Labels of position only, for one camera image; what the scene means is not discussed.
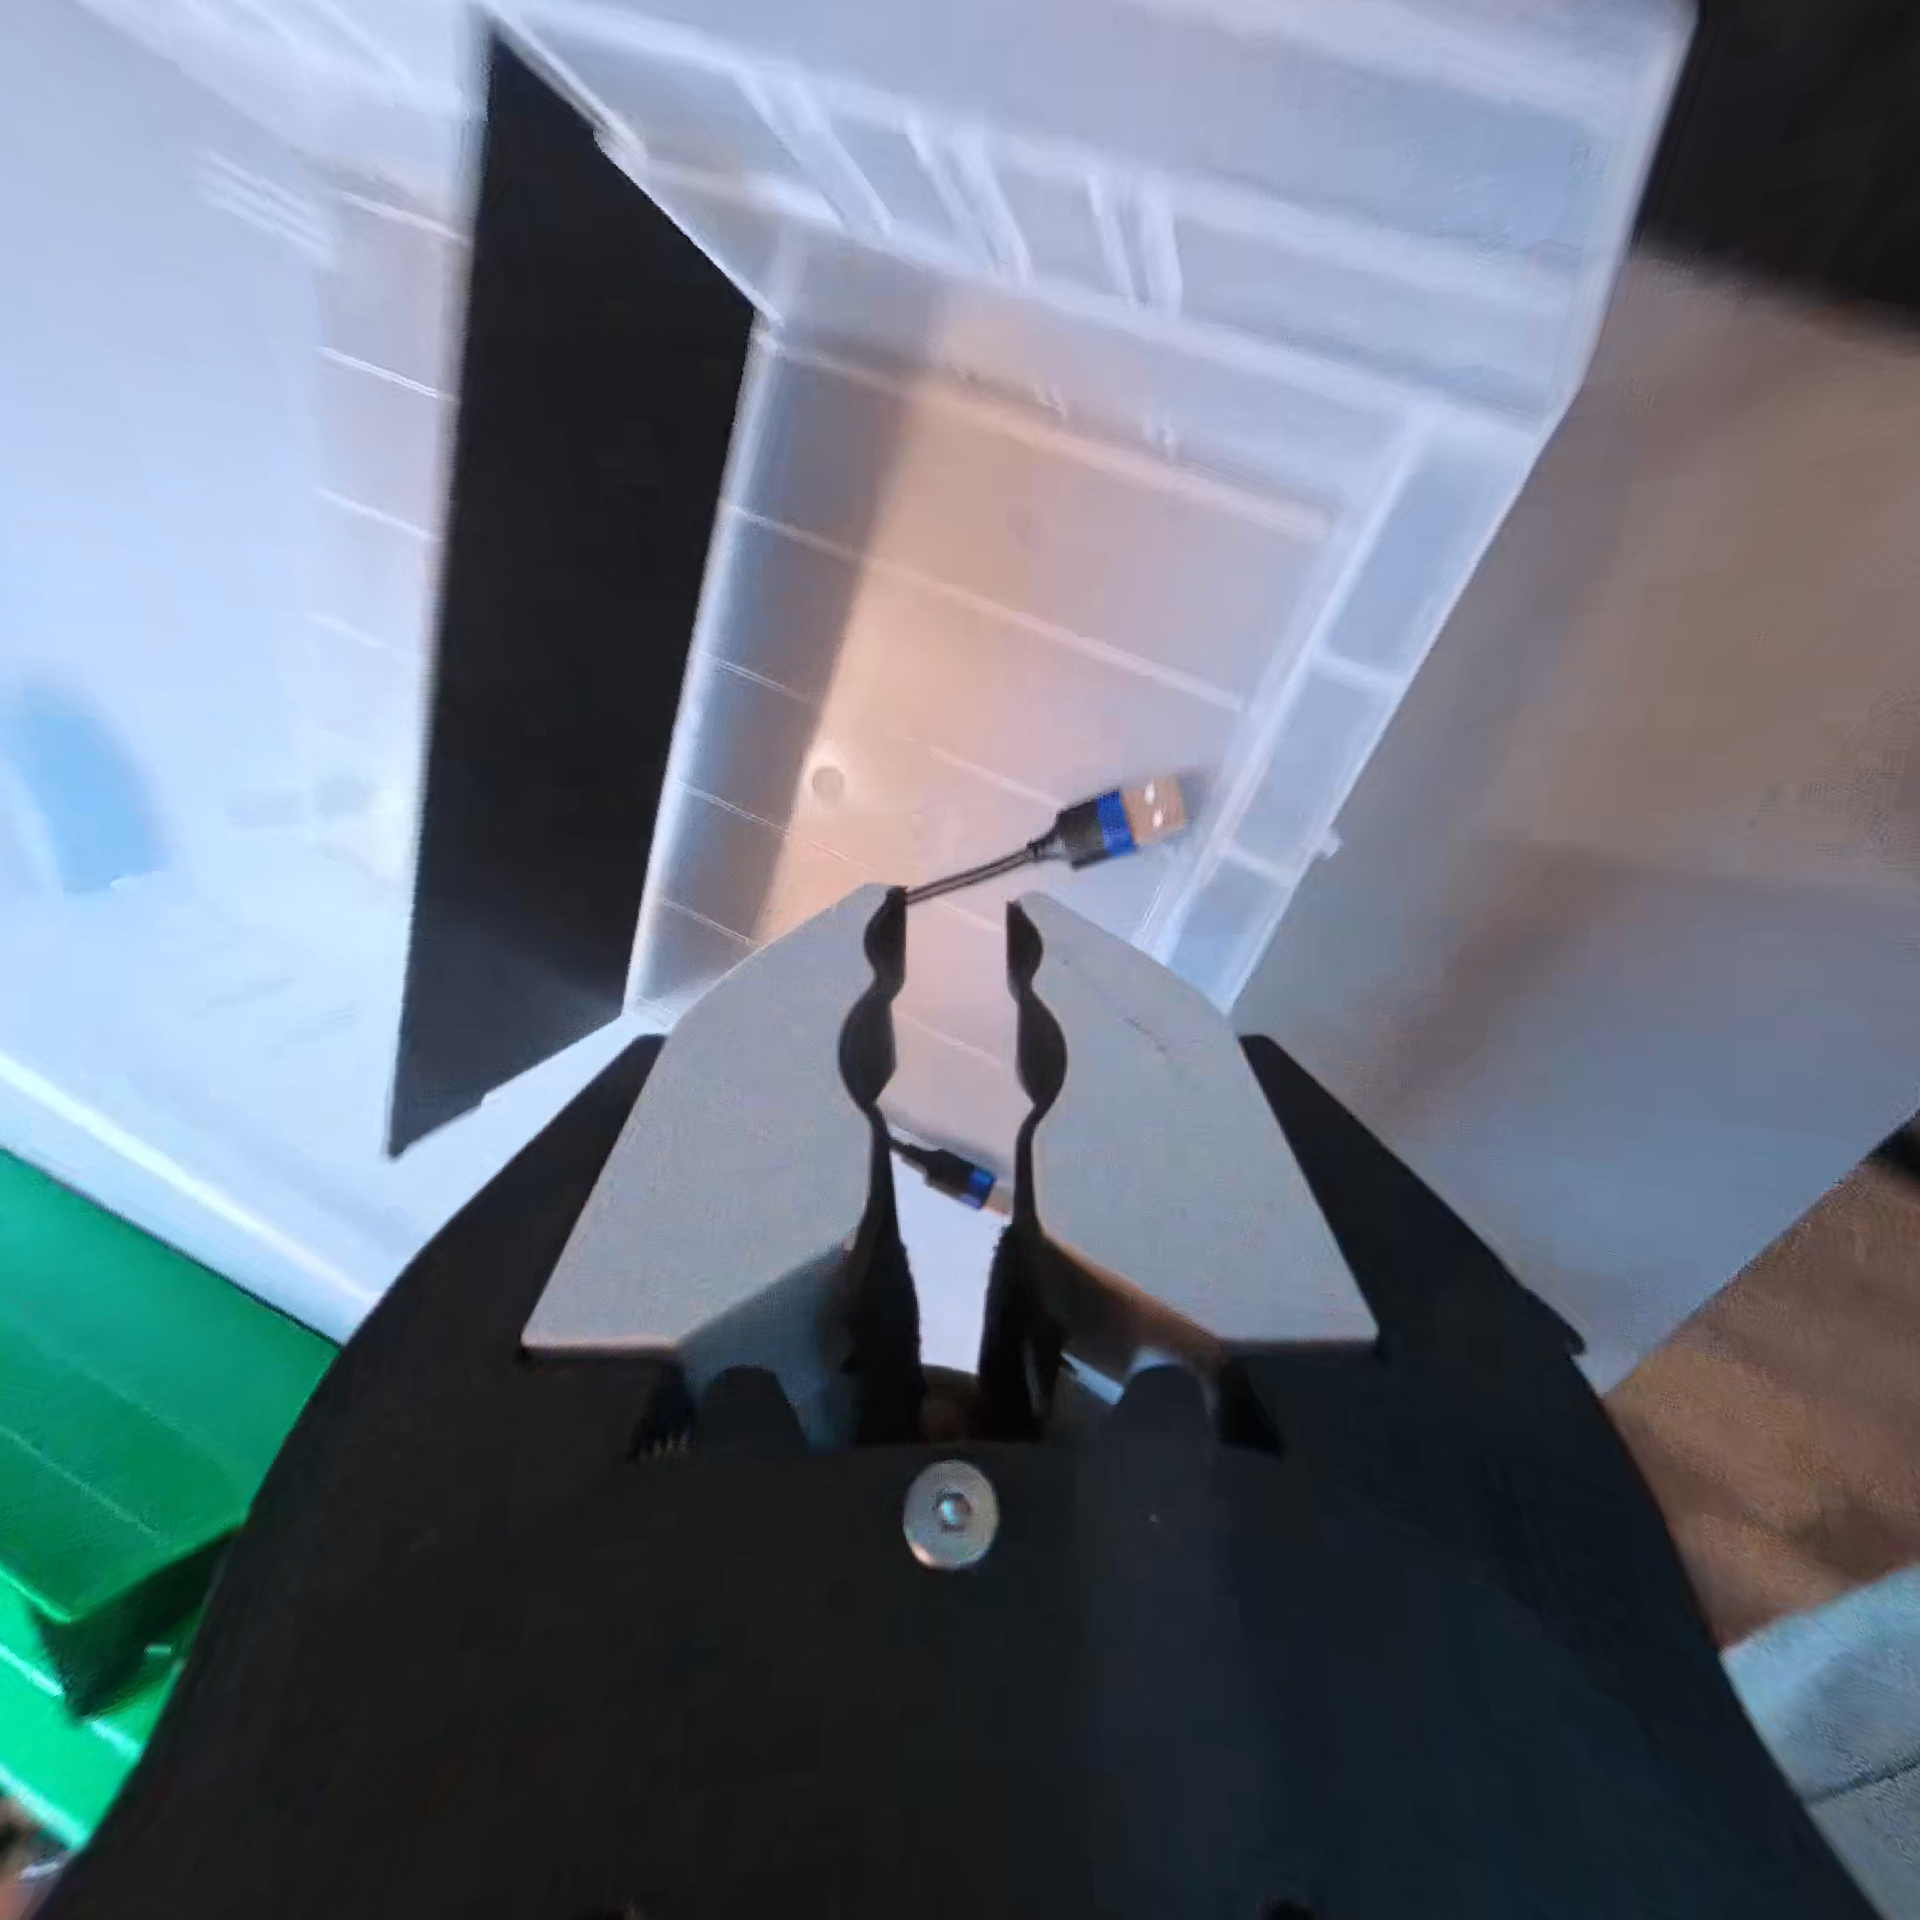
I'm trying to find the clear plastic storage box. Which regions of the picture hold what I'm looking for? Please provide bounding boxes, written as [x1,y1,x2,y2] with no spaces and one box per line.
[466,0,1700,1103]

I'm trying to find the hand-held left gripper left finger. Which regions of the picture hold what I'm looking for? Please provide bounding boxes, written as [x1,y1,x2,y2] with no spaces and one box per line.
[521,885,921,1452]

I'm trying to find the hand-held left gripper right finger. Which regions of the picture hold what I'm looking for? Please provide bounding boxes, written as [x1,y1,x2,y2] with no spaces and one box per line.
[980,897,1378,1406]

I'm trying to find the black usb cable blue bands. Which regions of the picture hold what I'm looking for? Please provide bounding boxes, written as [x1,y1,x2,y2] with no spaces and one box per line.
[884,769,1200,1218]

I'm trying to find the pale grey cloth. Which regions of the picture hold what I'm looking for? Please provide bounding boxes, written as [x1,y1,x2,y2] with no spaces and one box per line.
[1719,1608,1920,1920]

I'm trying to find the green plastic bin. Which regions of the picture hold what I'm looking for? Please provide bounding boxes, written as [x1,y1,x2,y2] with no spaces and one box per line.
[0,1148,338,1851]

